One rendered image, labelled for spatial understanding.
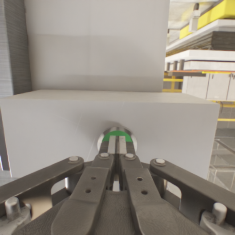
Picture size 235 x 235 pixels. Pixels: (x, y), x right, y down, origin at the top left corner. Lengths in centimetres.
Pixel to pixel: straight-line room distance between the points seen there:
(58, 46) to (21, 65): 5
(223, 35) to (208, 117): 266
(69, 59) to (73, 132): 11
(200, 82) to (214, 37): 464
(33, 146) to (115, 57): 14
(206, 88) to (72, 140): 730
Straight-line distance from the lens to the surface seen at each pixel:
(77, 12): 25
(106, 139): 15
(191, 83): 715
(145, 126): 16
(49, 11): 26
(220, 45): 279
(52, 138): 17
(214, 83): 754
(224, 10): 303
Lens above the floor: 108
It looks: 15 degrees up
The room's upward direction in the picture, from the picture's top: 179 degrees counter-clockwise
